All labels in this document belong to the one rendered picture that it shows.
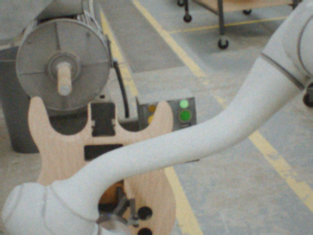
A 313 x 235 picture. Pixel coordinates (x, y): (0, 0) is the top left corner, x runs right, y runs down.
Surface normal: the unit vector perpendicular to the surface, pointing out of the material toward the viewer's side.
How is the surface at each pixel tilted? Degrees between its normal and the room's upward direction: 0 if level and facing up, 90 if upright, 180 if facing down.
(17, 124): 94
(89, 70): 92
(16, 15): 90
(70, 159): 86
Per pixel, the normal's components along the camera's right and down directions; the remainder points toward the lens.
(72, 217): 0.22, 0.14
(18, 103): -0.17, 0.40
